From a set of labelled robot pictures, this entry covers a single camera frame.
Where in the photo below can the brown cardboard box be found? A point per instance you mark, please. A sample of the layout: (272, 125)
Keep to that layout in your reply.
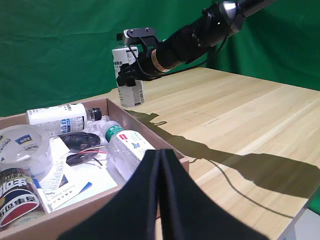
(140, 125)

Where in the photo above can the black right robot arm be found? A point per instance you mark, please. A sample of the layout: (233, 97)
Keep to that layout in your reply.
(195, 40)

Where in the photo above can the white pen with blue cap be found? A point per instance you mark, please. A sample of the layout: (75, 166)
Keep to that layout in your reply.
(41, 195)

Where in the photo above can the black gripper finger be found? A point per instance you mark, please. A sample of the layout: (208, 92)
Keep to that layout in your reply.
(130, 207)
(190, 215)

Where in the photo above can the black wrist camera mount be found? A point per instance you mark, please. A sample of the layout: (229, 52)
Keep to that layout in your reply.
(138, 33)

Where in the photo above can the clear water bottle green label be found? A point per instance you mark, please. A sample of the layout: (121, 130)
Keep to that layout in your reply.
(125, 150)

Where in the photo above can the white bottle with black cap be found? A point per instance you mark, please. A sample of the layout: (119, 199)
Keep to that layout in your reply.
(130, 96)
(57, 117)

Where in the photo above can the white leaflet with blue corner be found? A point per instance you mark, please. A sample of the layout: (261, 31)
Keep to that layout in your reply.
(67, 195)

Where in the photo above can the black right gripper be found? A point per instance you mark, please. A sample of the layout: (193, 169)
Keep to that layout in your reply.
(146, 67)

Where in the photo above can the black glossy pouch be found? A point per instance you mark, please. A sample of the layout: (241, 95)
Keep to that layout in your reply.
(80, 140)

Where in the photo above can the black cola can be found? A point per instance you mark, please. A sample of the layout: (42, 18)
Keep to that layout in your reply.
(17, 197)

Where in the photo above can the clear adhesive tape roll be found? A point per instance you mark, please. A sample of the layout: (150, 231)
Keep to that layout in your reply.
(37, 162)

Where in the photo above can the green backdrop cloth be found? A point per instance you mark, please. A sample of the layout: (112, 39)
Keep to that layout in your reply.
(50, 50)

